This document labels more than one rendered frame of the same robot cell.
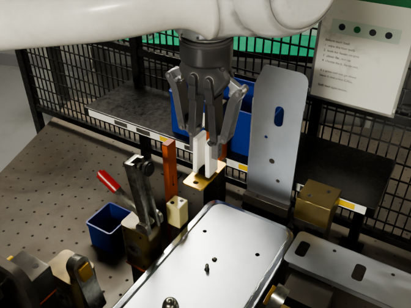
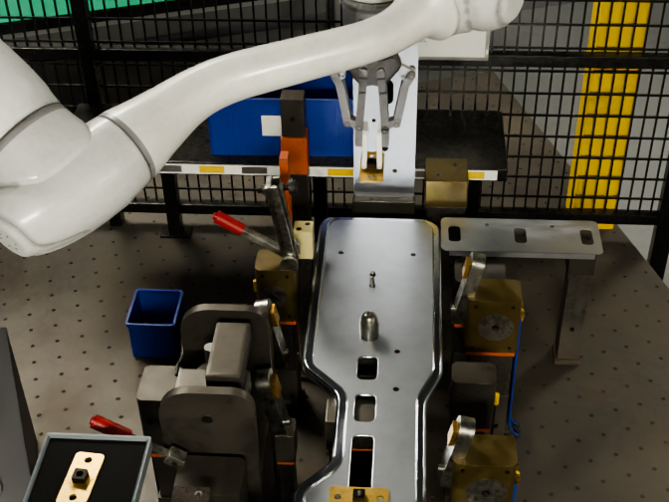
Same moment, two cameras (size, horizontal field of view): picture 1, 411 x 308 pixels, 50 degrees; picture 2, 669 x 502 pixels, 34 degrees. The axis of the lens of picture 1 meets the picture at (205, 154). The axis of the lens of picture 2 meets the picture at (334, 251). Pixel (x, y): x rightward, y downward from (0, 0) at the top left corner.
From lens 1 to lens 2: 1.13 m
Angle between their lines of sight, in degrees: 22
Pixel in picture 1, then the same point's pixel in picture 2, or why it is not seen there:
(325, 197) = (455, 171)
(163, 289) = (341, 317)
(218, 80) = (390, 68)
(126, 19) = (403, 42)
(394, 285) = (557, 234)
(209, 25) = (449, 32)
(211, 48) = not seen: hidden behind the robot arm
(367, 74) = not seen: hidden behind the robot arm
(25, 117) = not seen: outside the picture
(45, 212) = (26, 346)
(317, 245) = (467, 226)
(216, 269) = (381, 281)
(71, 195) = (44, 310)
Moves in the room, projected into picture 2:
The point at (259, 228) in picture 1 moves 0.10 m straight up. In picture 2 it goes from (396, 230) to (397, 185)
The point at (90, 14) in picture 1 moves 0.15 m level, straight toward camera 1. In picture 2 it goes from (380, 44) to (471, 88)
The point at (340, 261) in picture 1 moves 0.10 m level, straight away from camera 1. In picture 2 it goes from (498, 232) to (489, 200)
